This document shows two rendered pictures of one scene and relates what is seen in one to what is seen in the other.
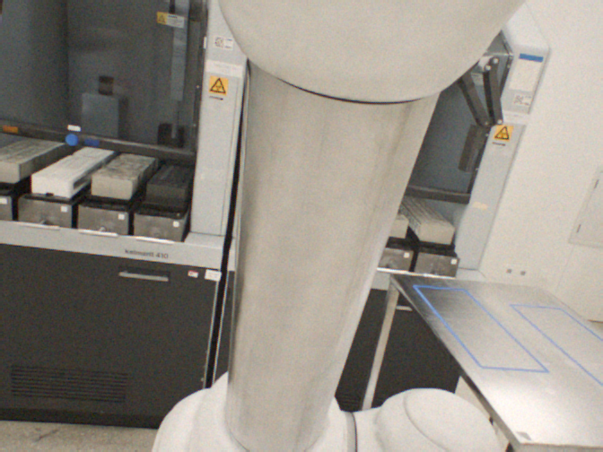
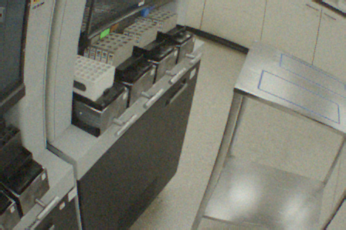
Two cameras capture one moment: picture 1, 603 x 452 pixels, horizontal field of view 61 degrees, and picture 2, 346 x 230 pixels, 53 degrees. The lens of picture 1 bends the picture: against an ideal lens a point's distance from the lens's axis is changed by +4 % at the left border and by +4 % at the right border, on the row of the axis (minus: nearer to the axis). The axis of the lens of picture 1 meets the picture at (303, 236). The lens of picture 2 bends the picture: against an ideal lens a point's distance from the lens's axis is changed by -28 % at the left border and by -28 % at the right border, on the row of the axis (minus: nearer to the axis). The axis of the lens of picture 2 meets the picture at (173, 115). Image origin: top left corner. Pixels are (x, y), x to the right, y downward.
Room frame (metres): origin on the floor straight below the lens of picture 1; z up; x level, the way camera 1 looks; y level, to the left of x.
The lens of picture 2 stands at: (0.89, 0.80, 1.41)
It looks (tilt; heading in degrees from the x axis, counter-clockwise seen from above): 34 degrees down; 296
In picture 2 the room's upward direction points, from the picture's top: 11 degrees clockwise
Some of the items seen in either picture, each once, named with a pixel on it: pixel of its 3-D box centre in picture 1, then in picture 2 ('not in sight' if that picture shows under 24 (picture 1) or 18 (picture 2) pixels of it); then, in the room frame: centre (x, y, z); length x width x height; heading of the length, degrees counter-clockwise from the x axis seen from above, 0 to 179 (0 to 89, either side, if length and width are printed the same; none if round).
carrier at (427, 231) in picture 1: (434, 232); (167, 23); (1.57, -0.42, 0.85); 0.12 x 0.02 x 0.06; 96
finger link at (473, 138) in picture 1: (469, 148); not in sight; (0.79, -0.23, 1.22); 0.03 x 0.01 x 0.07; 7
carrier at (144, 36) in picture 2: (388, 226); (146, 35); (1.55, -0.27, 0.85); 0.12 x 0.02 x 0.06; 97
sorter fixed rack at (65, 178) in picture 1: (70, 177); not in sight; (1.52, 0.75, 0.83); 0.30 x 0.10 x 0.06; 7
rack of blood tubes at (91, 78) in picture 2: not in sight; (65, 70); (1.61, 0.05, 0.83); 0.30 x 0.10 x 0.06; 7
